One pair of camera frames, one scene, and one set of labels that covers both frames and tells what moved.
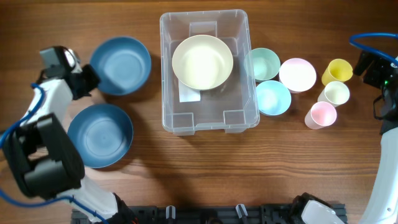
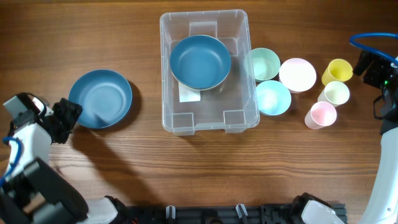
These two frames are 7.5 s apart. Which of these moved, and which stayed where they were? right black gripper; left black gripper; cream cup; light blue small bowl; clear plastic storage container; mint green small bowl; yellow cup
Moved: left black gripper
Stayed: clear plastic storage container; mint green small bowl; cream cup; light blue small bowl; right black gripper; yellow cup
